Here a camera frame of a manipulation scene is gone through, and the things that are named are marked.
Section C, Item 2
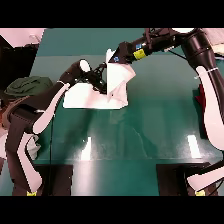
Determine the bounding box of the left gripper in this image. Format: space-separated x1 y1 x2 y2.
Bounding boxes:
85 62 108 95

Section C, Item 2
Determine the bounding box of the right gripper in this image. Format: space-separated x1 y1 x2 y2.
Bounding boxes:
110 40 137 65

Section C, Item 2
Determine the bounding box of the white shirt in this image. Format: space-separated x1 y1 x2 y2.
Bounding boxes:
62 48 137 110

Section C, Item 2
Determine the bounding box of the green garment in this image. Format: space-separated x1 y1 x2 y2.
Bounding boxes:
4 75 54 100

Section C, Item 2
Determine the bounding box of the red garment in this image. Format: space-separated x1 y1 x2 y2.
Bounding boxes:
194 83 208 118

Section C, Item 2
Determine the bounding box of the white garment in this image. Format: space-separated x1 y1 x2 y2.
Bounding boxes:
25 133 42 161

